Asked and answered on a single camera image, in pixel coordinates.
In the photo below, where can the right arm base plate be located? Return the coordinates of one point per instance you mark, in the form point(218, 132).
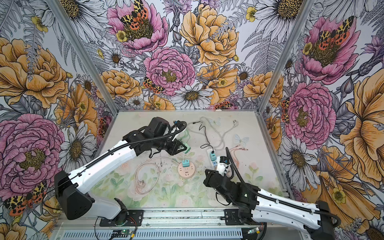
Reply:
point(235, 217)

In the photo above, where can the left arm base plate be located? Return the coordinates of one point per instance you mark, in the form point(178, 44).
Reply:
point(128, 218)

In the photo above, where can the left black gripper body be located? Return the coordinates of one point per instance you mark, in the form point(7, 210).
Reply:
point(167, 144)

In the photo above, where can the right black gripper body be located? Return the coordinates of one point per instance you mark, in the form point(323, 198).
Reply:
point(207, 182)

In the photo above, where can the teal green charger plug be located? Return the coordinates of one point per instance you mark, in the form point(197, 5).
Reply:
point(213, 156)

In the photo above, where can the round pink power socket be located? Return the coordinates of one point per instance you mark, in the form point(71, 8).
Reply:
point(186, 172)

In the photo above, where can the white blue power strip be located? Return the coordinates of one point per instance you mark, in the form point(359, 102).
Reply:
point(214, 164)

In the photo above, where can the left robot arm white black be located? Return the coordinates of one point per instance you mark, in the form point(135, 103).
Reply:
point(72, 190)

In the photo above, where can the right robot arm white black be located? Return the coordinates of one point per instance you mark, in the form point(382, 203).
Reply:
point(256, 206)

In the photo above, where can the aluminium front rail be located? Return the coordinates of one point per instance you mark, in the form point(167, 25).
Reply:
point(174, 224)

